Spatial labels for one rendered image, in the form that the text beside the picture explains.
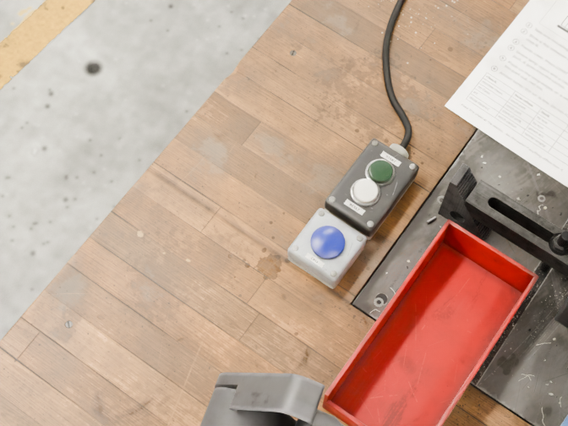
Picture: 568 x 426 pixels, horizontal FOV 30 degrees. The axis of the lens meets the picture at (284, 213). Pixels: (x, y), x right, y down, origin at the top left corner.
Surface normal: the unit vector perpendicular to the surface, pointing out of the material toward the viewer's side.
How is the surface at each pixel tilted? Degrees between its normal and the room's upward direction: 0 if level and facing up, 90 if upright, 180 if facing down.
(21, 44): 0
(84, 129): 0
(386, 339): 0
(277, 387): 50
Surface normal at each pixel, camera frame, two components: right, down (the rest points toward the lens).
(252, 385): -0.71, -0.50
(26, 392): 0.02, -0.40
